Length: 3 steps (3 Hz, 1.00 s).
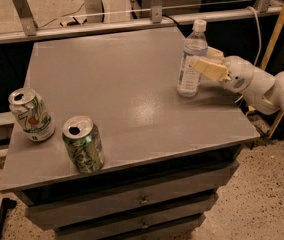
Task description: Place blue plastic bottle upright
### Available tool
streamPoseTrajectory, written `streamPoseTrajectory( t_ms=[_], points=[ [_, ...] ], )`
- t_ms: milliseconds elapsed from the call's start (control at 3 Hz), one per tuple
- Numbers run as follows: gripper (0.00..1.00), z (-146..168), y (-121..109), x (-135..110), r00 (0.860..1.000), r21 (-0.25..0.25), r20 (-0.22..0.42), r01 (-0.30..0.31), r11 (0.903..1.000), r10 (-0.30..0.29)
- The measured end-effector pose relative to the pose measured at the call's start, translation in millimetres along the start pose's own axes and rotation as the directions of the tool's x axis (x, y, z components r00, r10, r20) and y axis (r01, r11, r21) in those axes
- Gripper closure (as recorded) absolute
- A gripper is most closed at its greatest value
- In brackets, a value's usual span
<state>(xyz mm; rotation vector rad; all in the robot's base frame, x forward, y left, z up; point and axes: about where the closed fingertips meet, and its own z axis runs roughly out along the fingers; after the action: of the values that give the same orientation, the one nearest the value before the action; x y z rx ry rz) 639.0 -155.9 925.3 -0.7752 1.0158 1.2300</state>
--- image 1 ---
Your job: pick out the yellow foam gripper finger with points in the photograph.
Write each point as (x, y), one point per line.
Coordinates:
(215, 55)
(211, 70)

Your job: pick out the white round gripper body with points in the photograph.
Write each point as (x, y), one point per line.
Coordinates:
(240, 73)

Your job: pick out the clear blue plastic bottle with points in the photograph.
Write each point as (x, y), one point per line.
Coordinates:
(195, 46)

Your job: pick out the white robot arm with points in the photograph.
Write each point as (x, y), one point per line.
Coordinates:
(260, 89)

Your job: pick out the grey metal railing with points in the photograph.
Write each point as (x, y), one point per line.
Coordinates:
(58, 19)

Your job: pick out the upper cabinet drawer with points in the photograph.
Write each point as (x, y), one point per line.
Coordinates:
(125, 198)

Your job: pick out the cabinet drawer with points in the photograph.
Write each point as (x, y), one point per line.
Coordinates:
(146, 222)
(125, 198)

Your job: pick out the grey drawer cabinet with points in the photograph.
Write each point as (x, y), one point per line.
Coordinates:
(126, 83)

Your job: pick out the green soda can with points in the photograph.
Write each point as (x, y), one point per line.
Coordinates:
(83, 144)

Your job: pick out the lower cabinet drawer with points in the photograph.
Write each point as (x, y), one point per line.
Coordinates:
(146, 222)

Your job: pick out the white 7up soda can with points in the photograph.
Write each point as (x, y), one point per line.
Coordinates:
(31, 114)

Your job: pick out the black floor stand leg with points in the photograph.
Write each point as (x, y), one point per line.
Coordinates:
(6, 205)

